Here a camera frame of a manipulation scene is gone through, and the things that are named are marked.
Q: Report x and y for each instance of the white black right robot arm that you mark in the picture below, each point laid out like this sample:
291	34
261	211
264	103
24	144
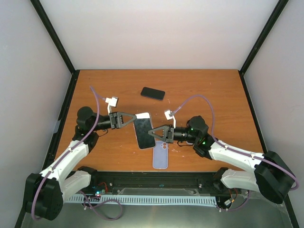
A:
237	161

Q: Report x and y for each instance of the black left rear frame post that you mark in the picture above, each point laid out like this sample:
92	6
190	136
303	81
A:
53	34

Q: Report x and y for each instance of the black right side rail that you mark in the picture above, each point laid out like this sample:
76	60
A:
253	113

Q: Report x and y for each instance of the lavender plain phone case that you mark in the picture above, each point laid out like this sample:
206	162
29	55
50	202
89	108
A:
160	155

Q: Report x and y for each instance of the light blue slotted cable duct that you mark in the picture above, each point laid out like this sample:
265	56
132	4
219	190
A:
136	200

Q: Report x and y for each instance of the black right rear frame post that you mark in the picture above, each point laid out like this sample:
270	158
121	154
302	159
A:
274	16

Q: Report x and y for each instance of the black frame post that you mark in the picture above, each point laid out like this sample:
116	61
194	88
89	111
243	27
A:
274	16
53	34

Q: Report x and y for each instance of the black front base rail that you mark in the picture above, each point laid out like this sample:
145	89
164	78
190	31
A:
203	181

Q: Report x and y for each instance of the black left side rail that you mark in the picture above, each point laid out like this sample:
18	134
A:
55	140

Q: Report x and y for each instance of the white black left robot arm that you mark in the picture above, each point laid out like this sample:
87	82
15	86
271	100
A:
61	166

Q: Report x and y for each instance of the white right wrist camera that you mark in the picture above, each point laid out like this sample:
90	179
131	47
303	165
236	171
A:
170	116

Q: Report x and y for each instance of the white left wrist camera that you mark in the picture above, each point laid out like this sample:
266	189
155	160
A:
111	102

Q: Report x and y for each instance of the blue-edged black phone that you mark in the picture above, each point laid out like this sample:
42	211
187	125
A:
153	93

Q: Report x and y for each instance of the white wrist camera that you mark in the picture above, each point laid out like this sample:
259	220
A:
111	102
170	116

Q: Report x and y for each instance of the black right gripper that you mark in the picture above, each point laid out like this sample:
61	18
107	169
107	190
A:
168	139

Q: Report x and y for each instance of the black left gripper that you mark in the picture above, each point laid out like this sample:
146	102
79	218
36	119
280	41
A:
117	119

